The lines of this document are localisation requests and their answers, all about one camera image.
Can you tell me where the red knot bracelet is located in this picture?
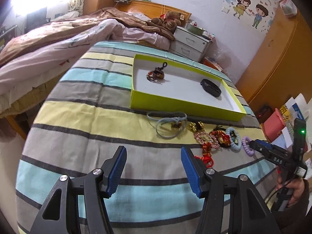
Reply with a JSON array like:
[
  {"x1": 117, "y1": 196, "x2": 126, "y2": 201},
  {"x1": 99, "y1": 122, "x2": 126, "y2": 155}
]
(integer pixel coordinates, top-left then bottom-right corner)
[{"x1": 194, "y1": 142, "x2": 215, "y2": 169}]

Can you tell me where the pink beaded hair ornament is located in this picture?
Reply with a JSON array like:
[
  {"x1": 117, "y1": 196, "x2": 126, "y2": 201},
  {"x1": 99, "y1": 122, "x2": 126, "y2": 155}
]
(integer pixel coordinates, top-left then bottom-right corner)
[{"x1": 194, "y1": 130, "x2": 221, "y2": 152}]

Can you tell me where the red orange braided hair tie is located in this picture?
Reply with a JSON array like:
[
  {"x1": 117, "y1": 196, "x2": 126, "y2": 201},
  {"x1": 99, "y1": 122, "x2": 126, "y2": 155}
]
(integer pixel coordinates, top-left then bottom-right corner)
[{"x1": 209, "y1": 129, "x2": 232, "y2": 149}]

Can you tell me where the light blue spiral hair tie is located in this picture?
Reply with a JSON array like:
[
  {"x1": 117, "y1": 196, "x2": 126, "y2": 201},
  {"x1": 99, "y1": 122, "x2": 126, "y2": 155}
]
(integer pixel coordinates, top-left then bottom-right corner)
[{"x1": 225, "y1": 126, "x2": 242, "y2": 152}]

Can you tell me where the purple spiral hair tie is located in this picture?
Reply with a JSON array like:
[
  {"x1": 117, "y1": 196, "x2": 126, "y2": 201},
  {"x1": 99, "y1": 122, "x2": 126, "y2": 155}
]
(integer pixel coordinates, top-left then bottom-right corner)
[{"x1": 241, "y1": 136, "x2": 256, "y2": 157}]

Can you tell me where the green bead black hair tie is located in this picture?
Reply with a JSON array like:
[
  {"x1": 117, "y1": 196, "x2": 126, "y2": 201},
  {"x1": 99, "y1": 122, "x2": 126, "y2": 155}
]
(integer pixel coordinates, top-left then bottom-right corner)
[{"x1": 211, "y1": 125, "x2": 241, "y2": 144}]

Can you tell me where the black smart wristband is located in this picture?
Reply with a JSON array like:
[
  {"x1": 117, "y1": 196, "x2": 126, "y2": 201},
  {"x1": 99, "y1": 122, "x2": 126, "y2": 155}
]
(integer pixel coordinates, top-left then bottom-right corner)
[{"x1": 200, "y1": 79, "x2": 222, "y2": 98}]

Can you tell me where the brown beaded pendant charm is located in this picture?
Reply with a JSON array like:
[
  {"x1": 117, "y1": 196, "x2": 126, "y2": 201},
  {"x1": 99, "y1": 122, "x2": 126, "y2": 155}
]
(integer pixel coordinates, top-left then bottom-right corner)
[{"x1": 146, "y1": 62, "x2": 168, "y2": 82}]

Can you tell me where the right hand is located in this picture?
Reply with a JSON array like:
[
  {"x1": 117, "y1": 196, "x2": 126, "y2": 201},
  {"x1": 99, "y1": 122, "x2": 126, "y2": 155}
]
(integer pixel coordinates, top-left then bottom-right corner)
[{"x1": 276, "y1": 172, "x2": 306, "y2": 207}]

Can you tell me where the pink plastic container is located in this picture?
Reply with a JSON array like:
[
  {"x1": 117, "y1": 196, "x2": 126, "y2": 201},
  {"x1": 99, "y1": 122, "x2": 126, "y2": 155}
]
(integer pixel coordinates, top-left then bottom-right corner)
[{"x1": 262, "y1": 108, "x2": 285, "y2": 142}]

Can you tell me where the striped bed sheet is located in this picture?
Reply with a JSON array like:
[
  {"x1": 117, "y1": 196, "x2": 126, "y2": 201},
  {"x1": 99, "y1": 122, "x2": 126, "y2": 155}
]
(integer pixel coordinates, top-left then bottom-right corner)
[{"x1": 15, "y1": 41, "x2": 277, "y2": 234}]

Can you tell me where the green shallow cardboard box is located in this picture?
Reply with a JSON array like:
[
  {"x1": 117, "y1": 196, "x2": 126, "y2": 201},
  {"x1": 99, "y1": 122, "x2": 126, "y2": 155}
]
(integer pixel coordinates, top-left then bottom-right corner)
[{"x1": 129, "y1": 54, "x2": 246, "y2": 121}]

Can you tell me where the large wooden closet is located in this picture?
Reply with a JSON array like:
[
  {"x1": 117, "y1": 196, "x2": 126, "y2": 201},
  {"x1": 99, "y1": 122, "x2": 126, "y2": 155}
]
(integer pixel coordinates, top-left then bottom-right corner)
[{"x1": 236, "y1": 8, "x2": 311, "y2": 112}]

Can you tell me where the orange cardboard box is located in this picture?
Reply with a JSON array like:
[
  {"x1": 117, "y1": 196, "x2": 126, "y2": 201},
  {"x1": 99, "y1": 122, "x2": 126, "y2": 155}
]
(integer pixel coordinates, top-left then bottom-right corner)
[{"x1": 201, "y1": 57, "x2": 223, "y2": 72}]

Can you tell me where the white drawer nightstand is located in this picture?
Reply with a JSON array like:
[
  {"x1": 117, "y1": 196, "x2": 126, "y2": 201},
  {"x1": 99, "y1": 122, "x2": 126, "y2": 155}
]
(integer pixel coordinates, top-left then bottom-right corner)
[{"x1": 169, "y1": 27, "x2": 212, "y2": 62}]

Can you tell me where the pink brown duvet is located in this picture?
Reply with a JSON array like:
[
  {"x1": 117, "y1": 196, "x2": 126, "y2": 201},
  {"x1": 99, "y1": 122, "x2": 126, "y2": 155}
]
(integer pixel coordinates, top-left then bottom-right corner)
[{"x1": 0, "y1": 7, "x2": 176, "y2": 117}]

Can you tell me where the green basin on nightstand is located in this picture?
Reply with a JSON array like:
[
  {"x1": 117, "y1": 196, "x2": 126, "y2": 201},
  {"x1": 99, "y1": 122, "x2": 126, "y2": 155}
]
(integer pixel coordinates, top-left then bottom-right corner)
[{"x1": 186, "y1": 24, "x2": 204, "y2": 36}]

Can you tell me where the brown teddy bear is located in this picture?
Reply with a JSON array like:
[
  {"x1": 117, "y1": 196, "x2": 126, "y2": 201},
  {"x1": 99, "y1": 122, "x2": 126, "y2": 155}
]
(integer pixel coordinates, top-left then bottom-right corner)
[{"x1": 151, "y1": 11, "x2": 184, "y2": 33}]

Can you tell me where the wooden headboard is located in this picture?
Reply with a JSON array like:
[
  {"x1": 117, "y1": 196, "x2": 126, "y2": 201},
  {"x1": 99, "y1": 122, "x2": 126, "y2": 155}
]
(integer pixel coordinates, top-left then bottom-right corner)
[{"x1": 116, "y1": 0, "x2": 191, "y2": 27}]

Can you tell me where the gold bell hair tie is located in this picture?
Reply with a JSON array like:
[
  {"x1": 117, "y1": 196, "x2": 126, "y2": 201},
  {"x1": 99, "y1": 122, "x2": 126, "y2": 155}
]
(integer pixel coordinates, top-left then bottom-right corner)
[{"x1": 188, "y1": 120, "x2": 205, "y2": 132}]

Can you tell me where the cartoon couple wall sticker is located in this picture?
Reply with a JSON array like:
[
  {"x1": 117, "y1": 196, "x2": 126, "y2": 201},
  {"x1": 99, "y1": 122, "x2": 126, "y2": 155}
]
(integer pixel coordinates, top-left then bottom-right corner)
[{"x1": 222, "y1": 0, "x2": 281, "y2": 35}]

